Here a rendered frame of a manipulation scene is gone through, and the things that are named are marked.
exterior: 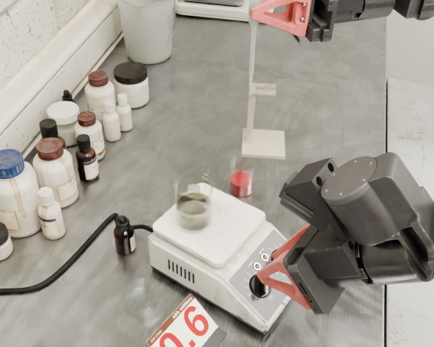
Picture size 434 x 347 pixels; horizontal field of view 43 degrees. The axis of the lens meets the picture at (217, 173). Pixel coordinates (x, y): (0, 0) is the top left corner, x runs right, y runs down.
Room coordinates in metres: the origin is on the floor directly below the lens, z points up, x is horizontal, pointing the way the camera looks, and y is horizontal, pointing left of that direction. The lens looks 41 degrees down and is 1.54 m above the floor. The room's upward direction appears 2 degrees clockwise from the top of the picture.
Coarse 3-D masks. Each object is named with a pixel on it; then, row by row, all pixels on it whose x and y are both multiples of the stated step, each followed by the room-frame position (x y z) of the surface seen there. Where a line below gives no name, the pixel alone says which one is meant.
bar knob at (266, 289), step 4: (256, 276) 0.47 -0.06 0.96; (252, 280) 0.46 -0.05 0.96; (256, 280) 0.47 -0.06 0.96; (252, 284) 0.46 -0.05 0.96; (256, 284) 0.46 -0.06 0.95; (260, 284) 0.46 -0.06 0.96; (264, 284) 0.45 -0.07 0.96; (252, 288) 0.45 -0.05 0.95; (256, 288) 0.45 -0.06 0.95; (260, 288) 0.45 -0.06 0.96; (264, 288) 0.45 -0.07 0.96; (268, 288) 0.45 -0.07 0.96; (252, 292) 0.45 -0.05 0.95; (256, 292) 0.45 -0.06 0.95; (260, 292) 0.45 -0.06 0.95; (264, 292) 0.44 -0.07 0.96; (268, 292) 0.45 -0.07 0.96; (260, 296) 0.45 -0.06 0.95; (264, 296) 0.45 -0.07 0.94
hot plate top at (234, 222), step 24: (216, 192) 0.60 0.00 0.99; (168, 216) 0.55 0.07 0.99; (216, 216) 0.55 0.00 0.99; (240, 216) 0.55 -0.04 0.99; (264, 216) 0.55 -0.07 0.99; (168, 240) 0.51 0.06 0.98; (192, 240) 0.50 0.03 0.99; (216, 240) 0.50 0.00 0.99; (240, 240) 0.51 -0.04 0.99; (216, 264) 0.46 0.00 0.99
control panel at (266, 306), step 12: (264, 240) 0.53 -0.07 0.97; (276, 240) 0.54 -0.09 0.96; (264, 252) 0.51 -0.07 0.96; (252, 264) 0.49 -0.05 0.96; (264, 264) 0.49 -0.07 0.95; (240, 276) 0.47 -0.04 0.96; (252, 276) 0.47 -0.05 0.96; (276, 276) 0.48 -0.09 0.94; (240, 288) 0.45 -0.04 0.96; (252, 300) 0.44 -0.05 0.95; (264, 300) 0.45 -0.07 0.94; (276, 300) 0.45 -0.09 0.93; (264, 312) 0.43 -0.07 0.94
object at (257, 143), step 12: (252, 84) 0.84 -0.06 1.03; (264, 84) 0.84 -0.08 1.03; (252, 96) 0.83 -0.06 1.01; (252, 108) 0.83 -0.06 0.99; (252, 120) 0.83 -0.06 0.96; (252, 132) 0.83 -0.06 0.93; (264, 132) 0.86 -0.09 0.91; (276, 132) 0.86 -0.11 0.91; (252, 144) 0.82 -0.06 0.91; (264, 144) 0.83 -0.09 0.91; (276, 144) 0.83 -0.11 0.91; (252, 156) 0.79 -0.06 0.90; (264, 156) 0.79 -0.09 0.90; (276, 156) 0.79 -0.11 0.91
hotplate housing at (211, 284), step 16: (272, 224) 0.56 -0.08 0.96; (160, 240) 0.52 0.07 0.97; (256, 240) 0.53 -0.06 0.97; (160, 256) 0.51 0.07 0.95; (176, 256) 0.49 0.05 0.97; (192, 256) 0.49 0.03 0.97; (240, 256) 0.50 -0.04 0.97; (160, 272) 0.51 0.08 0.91; (176, 272) 0.49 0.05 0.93; (192, 272) 0.48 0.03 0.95; (208, 272) 0.47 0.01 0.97; (224, 272) 0.47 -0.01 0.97; (192, 288) 0.48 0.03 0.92; (208, 288) 0.46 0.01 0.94; (224, 288) 0.45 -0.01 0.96; (224, 304) 0.45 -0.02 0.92; (240, 304) 0.44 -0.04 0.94; (240, 320) 0.44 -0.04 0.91; (256, 320) 0.42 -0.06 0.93; (272, 320) 0.43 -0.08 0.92
